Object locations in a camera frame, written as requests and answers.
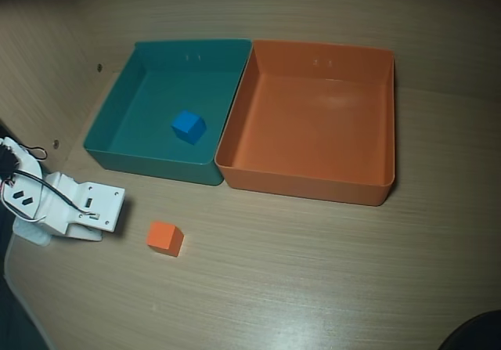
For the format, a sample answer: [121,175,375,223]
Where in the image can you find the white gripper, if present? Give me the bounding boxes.
[0,171,105,244]

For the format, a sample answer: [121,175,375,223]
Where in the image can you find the orange cube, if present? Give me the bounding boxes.
[146,221,185,258]

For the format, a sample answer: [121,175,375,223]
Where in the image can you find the white robot base clamp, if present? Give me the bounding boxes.
[13,219,52,247]

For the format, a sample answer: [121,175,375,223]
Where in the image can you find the teal plastic box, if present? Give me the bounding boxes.
[82,38,252,187]

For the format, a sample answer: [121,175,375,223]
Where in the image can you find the blue cube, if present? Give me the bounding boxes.
[170,110,207,146]

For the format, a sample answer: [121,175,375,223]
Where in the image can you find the orange plastic box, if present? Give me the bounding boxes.
[214,38,395,207]

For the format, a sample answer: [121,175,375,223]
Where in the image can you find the dark round object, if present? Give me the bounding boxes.
[442,311,501,350]

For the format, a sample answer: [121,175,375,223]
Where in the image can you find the white wrist camera mount plate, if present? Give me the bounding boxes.
[70,181,127,233]

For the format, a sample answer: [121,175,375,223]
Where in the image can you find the black camera cable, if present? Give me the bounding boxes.
[11,169,97,217]

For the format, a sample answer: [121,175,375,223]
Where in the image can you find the red white servo wire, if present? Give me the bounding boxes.
[0,183,45,224]

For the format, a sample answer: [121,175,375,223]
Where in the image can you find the thin black wire loop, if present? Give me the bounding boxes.
[21,144,49,161]

